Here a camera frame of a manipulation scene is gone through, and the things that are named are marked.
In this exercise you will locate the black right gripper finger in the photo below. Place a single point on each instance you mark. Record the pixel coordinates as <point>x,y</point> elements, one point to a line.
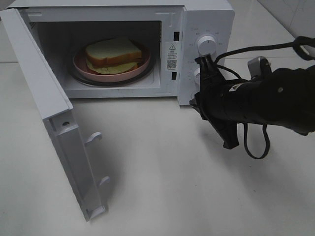
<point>209,73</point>

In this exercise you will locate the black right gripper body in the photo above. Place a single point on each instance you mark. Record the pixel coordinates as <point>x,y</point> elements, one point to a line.
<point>208,102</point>

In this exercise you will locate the white microwave knob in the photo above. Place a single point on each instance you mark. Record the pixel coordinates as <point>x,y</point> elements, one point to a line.
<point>196,76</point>
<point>206,44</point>

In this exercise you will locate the white bread sandwich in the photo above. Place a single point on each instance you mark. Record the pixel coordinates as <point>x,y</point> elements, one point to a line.
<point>113,56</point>

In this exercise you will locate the pink round plate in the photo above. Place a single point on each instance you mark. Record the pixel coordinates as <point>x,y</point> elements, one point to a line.
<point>80,57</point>

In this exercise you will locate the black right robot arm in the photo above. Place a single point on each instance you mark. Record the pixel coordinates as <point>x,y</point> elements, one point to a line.
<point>283,97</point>

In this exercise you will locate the white microwave oven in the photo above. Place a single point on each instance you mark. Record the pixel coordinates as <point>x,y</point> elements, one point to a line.
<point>169,28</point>

